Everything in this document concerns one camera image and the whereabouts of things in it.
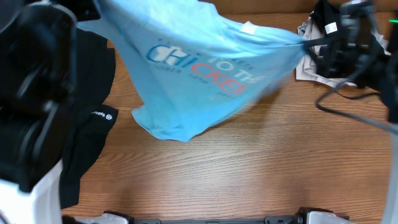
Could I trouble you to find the light blue printed t-shirt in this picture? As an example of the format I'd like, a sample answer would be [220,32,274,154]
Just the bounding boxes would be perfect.
[78,0,305,142]

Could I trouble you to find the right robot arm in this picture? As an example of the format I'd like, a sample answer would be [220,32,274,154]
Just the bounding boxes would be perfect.
[303,1,397,223]

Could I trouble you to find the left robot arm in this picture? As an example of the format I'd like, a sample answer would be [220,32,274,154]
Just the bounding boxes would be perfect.
[1,1,99,223]

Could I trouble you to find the black folded garment on pile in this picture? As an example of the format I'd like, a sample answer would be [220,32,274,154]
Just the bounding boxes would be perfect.
[310,0,341,37]

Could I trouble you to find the beige folded garment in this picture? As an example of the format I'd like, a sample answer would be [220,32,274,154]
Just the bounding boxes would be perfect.
[295,15,391,88]

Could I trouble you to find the black t-shirt on left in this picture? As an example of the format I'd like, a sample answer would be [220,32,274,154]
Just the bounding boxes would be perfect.
[60,29,118,208]

